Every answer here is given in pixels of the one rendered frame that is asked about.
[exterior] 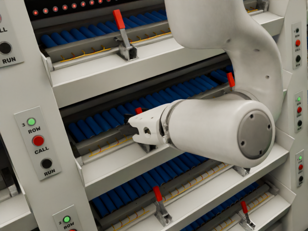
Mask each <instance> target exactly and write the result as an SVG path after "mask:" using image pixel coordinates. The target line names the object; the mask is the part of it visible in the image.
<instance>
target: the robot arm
mask: <svg viewBox="0 0 308 231"><path fill-rule="evenodd" d="M164 1H165V8H166V14H167V19H168V24H169V27H170V31H171V33H172V36H173V37H174V39H175V41H176V42H177V43H178V44H179V45H181V46H183V47H185V48H189V49H197V50H203V49H223V50H224V51H225V52H226V53H227V54H228V56H229V58H230V60H231V62H232V66H233V71H234V76H235V88H234V90H233V91H232V92H230V93H228V94H225V95H223V96H220V97H217V98H213V99H179V100H176V101H173V102H172V103H168V104H164V105H161V106H158V107H156V108H152V109H150V110H149V109H148V108H141V109H142V113H141V114H138V115H136V116H134V115H133V114H124V118H125V119H124V123H125V126H123V127H122V128H120V132H121V135H125V134H135V133H137V134H135V135H134V136H133V137H132V138H133V140H134V141H135V142H138V143H144V144H150V145H165V144H168V145H169V146H170V147H172V148H173V149H177V150H180V151H184V152H188V153H192V154H196V155H199V156H203V157H206V158H210V159H213V160H217V161H221V162H225V163H228V164H231V165H236V166H239V167H243V168H253V167H256V166H258V165H259V164H261V163H262V162H264V160H265V159H266V158H267V157H268V155H269V154H270V152H271V150H272V147H273V144H274V140H275V123H276V122H277V120H278V118H279V116H280V114H281V109H282V103H283V68H282V60H281V55H280V52H279V49H278V47H277V45H276V43H275V41H274V40H273V38H272V37H271V35H270V34H269V33H268V32H267V31H266V30H265V29H264V28H263V27H262V26H261V25H260V24H259V23H257V22H256V21H255V20H254V19H253V18H252V17H251V16H250V15H249V14H248V13H247V11H246V9H245V7H244V4H243V0H164Z"/></svg>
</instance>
